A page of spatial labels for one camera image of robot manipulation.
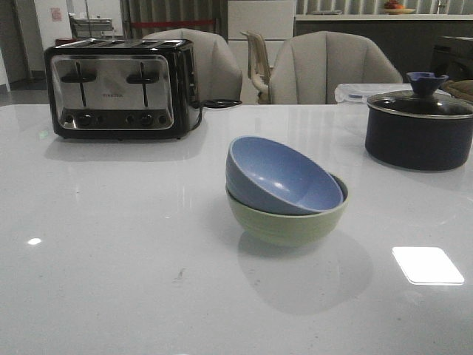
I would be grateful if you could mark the glass lid with blue knob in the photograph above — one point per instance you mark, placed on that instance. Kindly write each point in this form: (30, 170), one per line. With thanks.
(422, 101)

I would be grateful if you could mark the metal cart in background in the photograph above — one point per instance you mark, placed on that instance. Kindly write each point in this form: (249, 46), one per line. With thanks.
(90, 27)

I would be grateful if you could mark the cream office chair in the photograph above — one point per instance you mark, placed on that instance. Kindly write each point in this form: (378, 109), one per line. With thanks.
(259, 70)

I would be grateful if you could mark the green bowl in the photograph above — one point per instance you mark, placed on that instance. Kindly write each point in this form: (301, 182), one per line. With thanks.
(288, 230)

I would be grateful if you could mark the dark blue cooking pot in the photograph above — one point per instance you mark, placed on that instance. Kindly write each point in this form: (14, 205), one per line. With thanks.
(426, 144)

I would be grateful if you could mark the blue bowl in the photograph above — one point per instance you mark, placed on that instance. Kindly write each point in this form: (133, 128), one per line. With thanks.
(272, 177)

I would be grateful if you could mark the clear plastic container blue clips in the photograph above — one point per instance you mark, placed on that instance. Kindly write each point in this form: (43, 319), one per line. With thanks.
(359, 93)

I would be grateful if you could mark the right beige upholstered chair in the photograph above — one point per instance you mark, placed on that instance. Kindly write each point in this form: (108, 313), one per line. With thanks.
(309, 67)

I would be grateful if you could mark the black and chrome toaster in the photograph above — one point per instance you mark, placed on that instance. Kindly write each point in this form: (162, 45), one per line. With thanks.
(123, 89)

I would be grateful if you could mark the beige upholstered chair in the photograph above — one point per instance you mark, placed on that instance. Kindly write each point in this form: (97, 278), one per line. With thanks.
(218, 74)
(309, 67)

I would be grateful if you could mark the white cabinet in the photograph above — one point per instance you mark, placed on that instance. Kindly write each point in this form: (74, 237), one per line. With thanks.
(273, 20)

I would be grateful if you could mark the fruit plate on counter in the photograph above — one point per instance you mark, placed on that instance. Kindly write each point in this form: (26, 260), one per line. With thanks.
(393, 7)

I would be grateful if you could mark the grey counter unit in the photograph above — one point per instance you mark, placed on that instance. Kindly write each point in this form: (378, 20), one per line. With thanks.
(415, 42)

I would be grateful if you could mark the brown cloth at right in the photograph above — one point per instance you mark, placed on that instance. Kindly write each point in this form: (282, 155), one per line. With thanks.
(459, 89)

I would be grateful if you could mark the left beige upholstered chair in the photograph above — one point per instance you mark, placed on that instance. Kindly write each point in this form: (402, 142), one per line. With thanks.
(218, 74)

